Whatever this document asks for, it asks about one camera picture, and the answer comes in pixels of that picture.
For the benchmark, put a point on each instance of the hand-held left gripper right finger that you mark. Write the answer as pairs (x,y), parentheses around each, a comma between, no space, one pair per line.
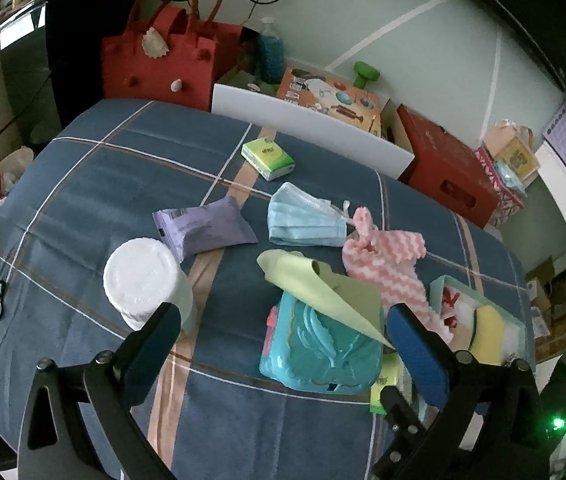
(415,355)

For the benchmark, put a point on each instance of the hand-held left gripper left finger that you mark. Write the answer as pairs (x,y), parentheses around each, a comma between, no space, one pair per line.
(150,355)

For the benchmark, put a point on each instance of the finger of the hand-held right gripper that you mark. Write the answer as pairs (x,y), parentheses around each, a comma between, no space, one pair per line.
(403,420)

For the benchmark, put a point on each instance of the yellow sponge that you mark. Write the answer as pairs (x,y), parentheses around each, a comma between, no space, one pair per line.
(488,332)

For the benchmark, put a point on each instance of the white tray with teal rim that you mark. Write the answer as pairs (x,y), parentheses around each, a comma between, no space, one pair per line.
(510,332)

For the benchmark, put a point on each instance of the small green tissue pack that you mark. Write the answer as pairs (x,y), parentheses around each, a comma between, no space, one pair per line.
(268,156)

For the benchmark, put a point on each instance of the white plastic bottle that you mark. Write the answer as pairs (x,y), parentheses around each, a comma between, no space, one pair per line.
(138,275)

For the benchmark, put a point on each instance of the light green cloth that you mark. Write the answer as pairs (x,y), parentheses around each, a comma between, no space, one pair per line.
(348,300)

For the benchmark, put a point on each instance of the pink white knit cloth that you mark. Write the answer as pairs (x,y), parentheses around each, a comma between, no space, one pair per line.
(388,270)

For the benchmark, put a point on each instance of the brown cardboard box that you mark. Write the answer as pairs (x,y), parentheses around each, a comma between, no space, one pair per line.
(545,280)

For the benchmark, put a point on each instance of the purple wipes pack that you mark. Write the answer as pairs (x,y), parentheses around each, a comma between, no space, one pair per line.
(203,230)

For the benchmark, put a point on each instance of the blue plaid bedsheet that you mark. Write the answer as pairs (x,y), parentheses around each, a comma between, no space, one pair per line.
(113,185)

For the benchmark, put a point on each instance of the red white patterned box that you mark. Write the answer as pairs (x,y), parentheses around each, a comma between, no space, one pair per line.
(505,202)

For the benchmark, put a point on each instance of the blue face mask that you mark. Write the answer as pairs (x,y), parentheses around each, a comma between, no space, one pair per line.
(303,217)

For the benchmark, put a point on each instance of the light blue packet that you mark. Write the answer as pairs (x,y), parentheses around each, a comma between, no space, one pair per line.
(510,174)

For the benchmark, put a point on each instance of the white plastic bag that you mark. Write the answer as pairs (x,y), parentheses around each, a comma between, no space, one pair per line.
(15,162)

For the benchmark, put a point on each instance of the white foam board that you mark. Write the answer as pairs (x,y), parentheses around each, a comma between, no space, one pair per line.
(313,132)

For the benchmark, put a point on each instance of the orange printed box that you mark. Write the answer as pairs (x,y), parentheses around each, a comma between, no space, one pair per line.
(328,97)

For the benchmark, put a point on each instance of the green dumbbell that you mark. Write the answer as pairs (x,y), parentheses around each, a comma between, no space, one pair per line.
(365,72)

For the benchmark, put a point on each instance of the red felt bag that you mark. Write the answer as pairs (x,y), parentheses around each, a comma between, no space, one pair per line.
(163,65)

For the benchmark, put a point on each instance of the clear bottle with blue filling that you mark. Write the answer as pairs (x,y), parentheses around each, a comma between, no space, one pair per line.
(270,57)

